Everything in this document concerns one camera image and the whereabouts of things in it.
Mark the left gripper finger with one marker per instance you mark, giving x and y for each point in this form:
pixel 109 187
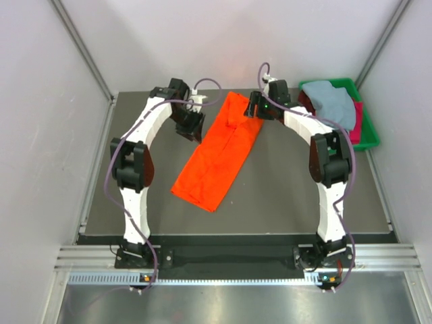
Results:
pixel 198 129
pixel 190 133

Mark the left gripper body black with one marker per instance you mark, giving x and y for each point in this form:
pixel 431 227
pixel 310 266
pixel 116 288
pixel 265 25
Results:
pixel 185 120

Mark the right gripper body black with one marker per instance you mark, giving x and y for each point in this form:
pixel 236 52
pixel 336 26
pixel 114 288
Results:
pixel 265 108

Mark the orange t shirt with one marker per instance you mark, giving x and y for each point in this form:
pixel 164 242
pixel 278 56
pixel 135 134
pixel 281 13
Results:
pixel 214 165

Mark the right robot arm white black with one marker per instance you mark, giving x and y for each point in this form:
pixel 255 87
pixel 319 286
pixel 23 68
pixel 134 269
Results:
pixel 330 159

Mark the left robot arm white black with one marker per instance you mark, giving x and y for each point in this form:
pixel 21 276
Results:
pixel 131 165

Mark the dark red t shirt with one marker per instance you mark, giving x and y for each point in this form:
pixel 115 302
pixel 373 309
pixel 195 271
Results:
pixel 305 101

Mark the grey blue t shirt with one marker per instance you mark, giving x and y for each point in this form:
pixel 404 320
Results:
pixel 332 105

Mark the magenta t shirt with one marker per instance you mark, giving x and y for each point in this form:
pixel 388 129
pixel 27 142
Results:
pixel 355 134

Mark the green plastic bin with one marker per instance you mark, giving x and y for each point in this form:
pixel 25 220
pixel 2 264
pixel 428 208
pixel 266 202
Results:
pixel 369 136

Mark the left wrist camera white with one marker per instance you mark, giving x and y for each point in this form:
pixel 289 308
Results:
pixel 196 101

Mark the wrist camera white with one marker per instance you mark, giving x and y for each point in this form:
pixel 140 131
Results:
pixel 196 101
pixel 266 79

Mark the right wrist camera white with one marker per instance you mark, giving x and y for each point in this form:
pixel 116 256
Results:
pixel 266 79

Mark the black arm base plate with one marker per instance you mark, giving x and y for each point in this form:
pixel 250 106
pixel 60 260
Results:
pixel 231 257

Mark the grey slotted cable duct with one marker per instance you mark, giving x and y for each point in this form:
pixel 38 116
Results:
pixel 138 279

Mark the aluminium frame rail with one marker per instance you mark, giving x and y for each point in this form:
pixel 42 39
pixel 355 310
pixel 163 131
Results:
pixel 369 257

